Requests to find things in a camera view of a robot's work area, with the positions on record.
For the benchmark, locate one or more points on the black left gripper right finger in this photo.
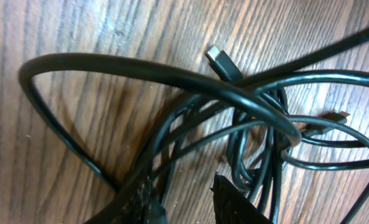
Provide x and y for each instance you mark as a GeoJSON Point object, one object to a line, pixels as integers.
{"type": "Point", "coordinates": [231, 207]}

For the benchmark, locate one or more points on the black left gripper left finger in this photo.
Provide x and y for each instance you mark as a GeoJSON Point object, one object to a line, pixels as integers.
{"type": "Point", "coordinates": [139, 201]}

